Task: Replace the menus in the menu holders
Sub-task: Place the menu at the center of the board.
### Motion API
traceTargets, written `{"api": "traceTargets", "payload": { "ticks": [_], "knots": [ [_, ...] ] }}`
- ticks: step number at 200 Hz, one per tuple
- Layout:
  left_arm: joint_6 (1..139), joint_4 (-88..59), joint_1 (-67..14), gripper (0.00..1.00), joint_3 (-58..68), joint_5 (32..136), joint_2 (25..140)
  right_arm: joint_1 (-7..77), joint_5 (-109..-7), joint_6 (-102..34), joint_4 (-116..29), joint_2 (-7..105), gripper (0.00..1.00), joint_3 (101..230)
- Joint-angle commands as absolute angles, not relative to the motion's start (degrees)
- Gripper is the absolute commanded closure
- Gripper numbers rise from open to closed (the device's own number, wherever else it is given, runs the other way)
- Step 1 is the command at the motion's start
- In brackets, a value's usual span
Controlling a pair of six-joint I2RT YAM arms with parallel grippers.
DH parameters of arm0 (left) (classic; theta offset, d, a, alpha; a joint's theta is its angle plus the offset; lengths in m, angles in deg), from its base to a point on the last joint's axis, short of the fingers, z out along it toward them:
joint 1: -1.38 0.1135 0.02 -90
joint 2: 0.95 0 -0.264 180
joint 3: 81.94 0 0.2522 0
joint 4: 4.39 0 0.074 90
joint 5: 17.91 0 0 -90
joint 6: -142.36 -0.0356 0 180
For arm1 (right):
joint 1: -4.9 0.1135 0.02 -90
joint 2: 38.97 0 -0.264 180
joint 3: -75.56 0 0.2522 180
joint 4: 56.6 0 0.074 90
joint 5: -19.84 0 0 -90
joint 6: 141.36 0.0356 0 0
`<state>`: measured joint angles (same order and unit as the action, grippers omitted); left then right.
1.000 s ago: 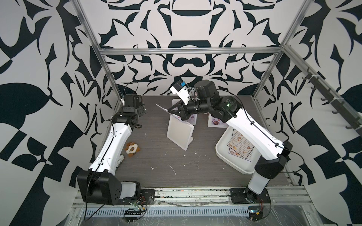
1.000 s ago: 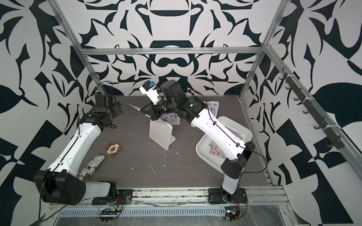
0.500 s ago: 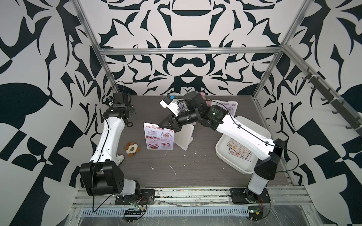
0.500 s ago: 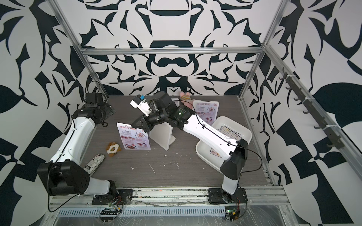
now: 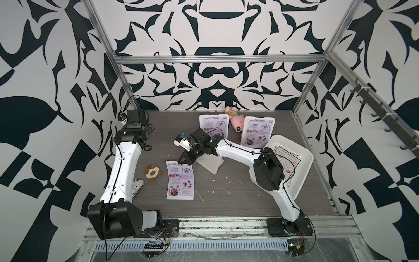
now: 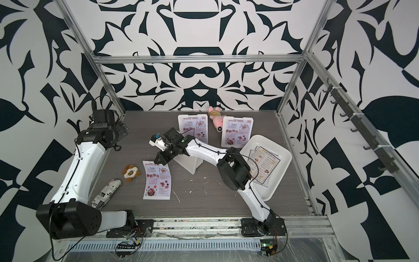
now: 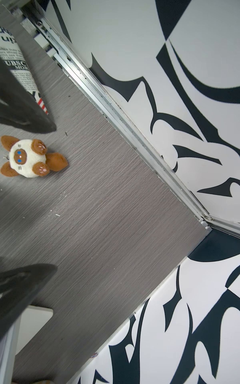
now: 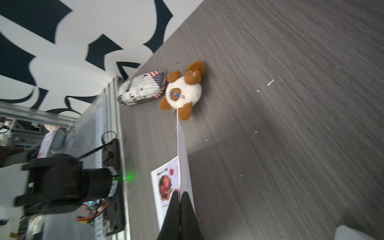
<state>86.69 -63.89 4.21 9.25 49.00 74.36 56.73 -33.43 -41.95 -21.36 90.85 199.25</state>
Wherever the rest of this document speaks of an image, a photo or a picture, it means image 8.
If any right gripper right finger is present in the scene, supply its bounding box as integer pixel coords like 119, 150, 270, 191
180, 192, 204, 240

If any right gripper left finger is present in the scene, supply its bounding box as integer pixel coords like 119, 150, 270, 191
157, 191, 181, 240

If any pink special menu sheet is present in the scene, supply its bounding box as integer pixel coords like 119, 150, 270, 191
151, 111, 195, 229

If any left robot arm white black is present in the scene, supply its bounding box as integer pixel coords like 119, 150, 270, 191
1, 153, 126, 240

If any brown white plush toy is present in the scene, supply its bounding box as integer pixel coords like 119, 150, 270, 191
159, 61, 206, 121

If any white plastic tray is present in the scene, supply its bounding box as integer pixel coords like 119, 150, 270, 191
334, 225, 375, 240

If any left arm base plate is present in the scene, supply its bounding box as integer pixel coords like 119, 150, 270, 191
102, 139, 126, 237

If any left circuit board with wires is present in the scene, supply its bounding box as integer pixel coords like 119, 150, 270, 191
76, 198, 109, 225

